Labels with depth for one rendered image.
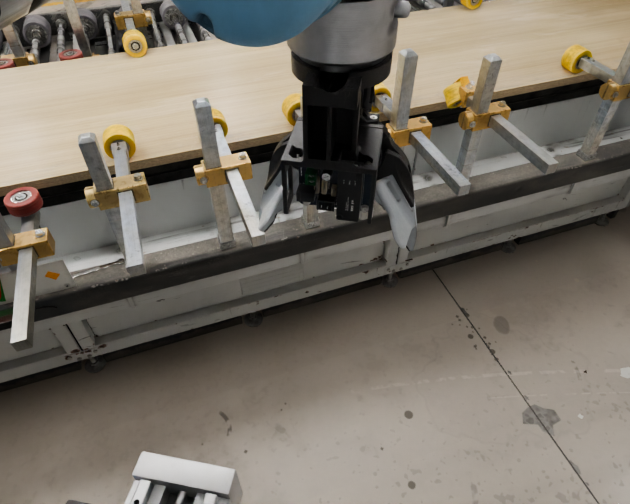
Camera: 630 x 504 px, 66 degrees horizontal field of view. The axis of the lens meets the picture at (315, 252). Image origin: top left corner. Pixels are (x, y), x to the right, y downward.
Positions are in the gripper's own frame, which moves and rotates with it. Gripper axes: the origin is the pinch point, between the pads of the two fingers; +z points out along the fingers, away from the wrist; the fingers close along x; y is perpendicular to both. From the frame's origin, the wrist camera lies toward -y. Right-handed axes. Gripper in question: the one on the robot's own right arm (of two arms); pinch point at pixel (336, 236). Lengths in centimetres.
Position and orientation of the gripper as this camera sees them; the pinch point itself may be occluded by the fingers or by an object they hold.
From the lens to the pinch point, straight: 49.7
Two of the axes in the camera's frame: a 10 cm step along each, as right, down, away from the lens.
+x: 9.8, 1.3, -1.3
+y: -1.8, 7.0, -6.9
